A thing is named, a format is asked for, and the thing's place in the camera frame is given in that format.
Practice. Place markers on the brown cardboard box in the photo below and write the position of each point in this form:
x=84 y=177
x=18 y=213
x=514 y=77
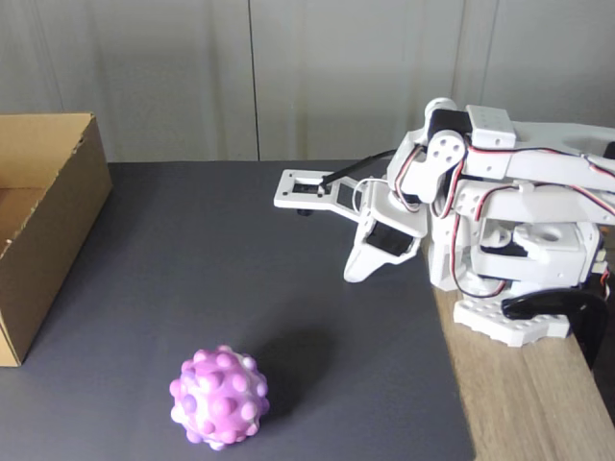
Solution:
x=53 y=240

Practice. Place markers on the pink purple spiky ball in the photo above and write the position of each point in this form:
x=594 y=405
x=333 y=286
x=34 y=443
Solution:
x=218 y=398

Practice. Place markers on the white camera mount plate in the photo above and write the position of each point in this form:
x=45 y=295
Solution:
x=288 y=197

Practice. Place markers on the dark grey table mat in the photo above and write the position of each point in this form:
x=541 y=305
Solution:
x=240 y=288

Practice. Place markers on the black table clamp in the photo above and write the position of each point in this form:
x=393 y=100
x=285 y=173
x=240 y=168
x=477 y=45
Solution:
x=583 y=317

